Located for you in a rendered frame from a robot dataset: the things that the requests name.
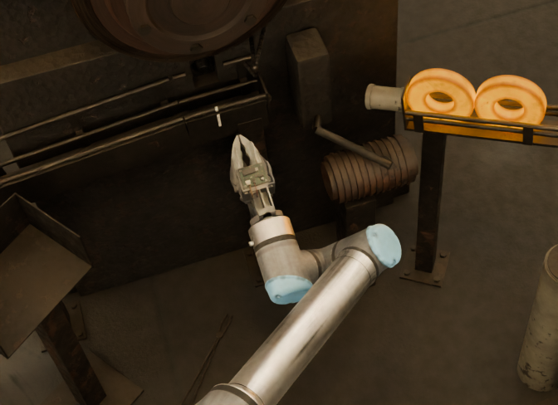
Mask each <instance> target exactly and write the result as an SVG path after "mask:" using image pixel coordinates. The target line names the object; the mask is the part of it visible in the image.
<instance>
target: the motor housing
mask: <svg viewBox="0 0 558 405"><path fill-rule="evenodd" d="M360 146H361V147H363V148H365V149H368V150H369V151H371V152H373V153H375V154H378V155H379V156H381V157H384V156H388V157H389V158H390V159H391V160H392V161H393V162H394V164H395V167H394V169H392V170H389V169H387V168H385V167H383V166H381V165H379V164H377V163H375V162H373V161H371V160H369V159H367V158H365V157H363V156H361V155H359V154H357V153H355V152H353V151H351V150H349V149H342V150H341V152H340V151H339V150H338V151H335V153H329V155H326V156H325V157H324V162H321V175H322V178H323V182H324V184H325V189H326V191H327V193H328V195H329V197H330V199H331V200H332V201H333V200H335V226H336V240H337V241H340V240H342V239H344V238H346V237H349V236H351V235H353V234H355V233H357V232H360V231H362V230H364V229H366V228H367V227H368V226H373V225H376V200H375V198H374V195H376V194H378V193H384V192H385V190H386V191H389V190H391V188H392V189H396V188H397V187H399V188H401V187H403V186H404V185H405V186H407V185H409V184H410V183H411V182H414V181H415V179H416V176H417V175H418V174H419V165H418V160H417V157H416V153H415V151H414V147H413V145H412V144H411V142H410V141H409V139H407V138H405V137H404V136H403V135H401V134H399V135H395V134H393V135H390V137H389V136H387V137H384V138H381V139H378V140H373V141H372V142H367V143H366V144H360Z"/></svg>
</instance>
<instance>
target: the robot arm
mask: <svg viewBox="0 0 558 405"><path fill-rule="evenodd" d="M241 146H242V147H243V148H244V149H245V150H246V156H248V157H249V159H250V162H249V165H250V166H247V165H246V163H244V162H243V160H242V151H241V150H240V148H241ZM230 180H231V183H232V185H233V187H234V192H235V193H237V192H239V194H240V196H241V197H240V200H241V201H243V202H244V203H245V204H247V205H248V208H249V211H250V213H251V214H252V215H253V216H254V218H252V219H251V220H250V224H251V227H250V229H249V230H248V233H249V236H250V238H251V242H249V246H253V249H254V251H255V254H256V257H257V262H258V265H259V267H260V270H261V273H262V277H263V280H264V283H265V289H266V291H267V292H268V294H269V297H270V299H271V301H272V302H274V303H276V304H279V305H286V304H289V303H296V302H298V301H299V302H298V303H297V304H296V306H295V307H294V308H293V309H292V310H291V312H290V313H289V314H288V315H287V316H286V318H285V319H284V320H283V321H282V322H281V323H280V324H279V325H278V326H277V327H276V329H275V330H274V331H273V332H272V333H271V335H270V336H269V337H268V338H267V339H266V340H265V342H264V343H263V344H262V345H261V346H260V348H259V349H258V350H257V351H256V352H255V354H254V355H253V356H252V357H251V358H250V359H249V360H248V361H247V362H246V363H245V365H244V366H243V367H242V368H241V369H240V371H239V372H238V373H237V374H236V375H235V377H234V378H233V379H232V380H231V381H230V382H229V383H220V384H218V385H215V386H214V387H213V388H212V389H211V390H210V391H209V392H208V394H207V395H206V396H205V397H204V398H203V399H201V400H200V401H199V402H198V403H196V404H195V405H277V403H278V402H279V401H280V400H281V398H282V397H283V396H284V394H285V393H286V392H287V390H288V389H289V388H290V386H291V385H292V384H293V383H294V382H295V381H296V379H297V378H298V377H299V375H300V374H301V373H302V371H303V370H304V369H305V368H306V366H307V365H308V363H309V362H310V361H311V360H312V359H313V358H314V357H315V355H316V354H317V352H318V351H319V350H320V349H321V347H322V346H323V345H324V343H325V342H326V341H327V340H328V338H330V336H331V335H332V334H333V332H334V331H335V329H336V328H337V327H338V326H339V324H340V323H341V322H342V320H343V319H344V318H345V317H346V316H347V315H348V313H349V312H350V311H351V309H352V308H353V307H354V305H355V304H356V303H357V301H358V300H359V299H360V297H361V296H362V295H363V294H364V293H365V292H366V290H367V289H368V288H369V287H370V286H371V285H372V284H373V283H374V282H375V281H376V279H377V278H378V277H379V275H380V274H381V273H382V271H384V270H385V269H387V268H392V267H394V265H396V264H398V263H399V261H400V258H401V246H400V243H399V239H398V238H397V236H396V235H395V233H394V232H393V231H392V230H391V229H390V228H389V227H387V226H385V225H384V224H376V225H373V226H368V227H367V228H366V229H364V230H362V231H360V232H357V233H355V234H353V235H351V236H349V237H346V238H344V239H342V240H340V241H337V242H335V243H333V244H330V245H329V246H326V247H323V248H321V249H313V250H300V248H299V246H298V243H297V240H296V236H295V233H294V231H293V228H292V225H291V221H290V218H289V217H286V216H283V213H282V211H281V210H276V209H275V207H274V204H273V201H272V194H273V193H275V181H274V177H273V176H272V168H271V165H270V164H269V163H268V161H266V160H265V159H264V158H263V157H262V156H261V155H260V153H259V151H258V150H257V149H256V147H255V146H254V144H253V142H252V141H249V140H248V139H247V138H245V137H243V136H242V135H237V136H236V138H235V140H234V142H233V145H232V157H231V168H230Z"/></svg>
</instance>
